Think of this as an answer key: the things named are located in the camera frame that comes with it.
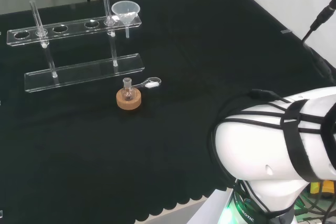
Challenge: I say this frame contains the translucent plastic funnel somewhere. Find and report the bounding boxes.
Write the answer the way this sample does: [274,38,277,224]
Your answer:
[111,0,141,38]

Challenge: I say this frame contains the glass weighing funnel with powder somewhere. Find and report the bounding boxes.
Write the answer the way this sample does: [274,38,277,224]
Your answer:
[132,77,162,89]

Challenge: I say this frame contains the clear acrylic funnel stand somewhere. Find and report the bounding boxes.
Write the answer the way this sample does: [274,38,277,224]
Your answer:
[6,0,145,93]

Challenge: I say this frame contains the black bench cloth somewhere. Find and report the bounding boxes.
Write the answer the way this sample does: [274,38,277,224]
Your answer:
[0,0,336,224]

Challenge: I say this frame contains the small round-bottom glass flask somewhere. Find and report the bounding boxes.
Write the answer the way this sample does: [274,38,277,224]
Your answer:
[122,77,135,102]

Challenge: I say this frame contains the cork ring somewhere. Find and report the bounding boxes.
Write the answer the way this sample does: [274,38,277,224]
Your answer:
[116,89,143,110]

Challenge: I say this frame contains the tangled black and green cables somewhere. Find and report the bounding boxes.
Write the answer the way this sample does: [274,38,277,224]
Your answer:
[293,182,336,224]

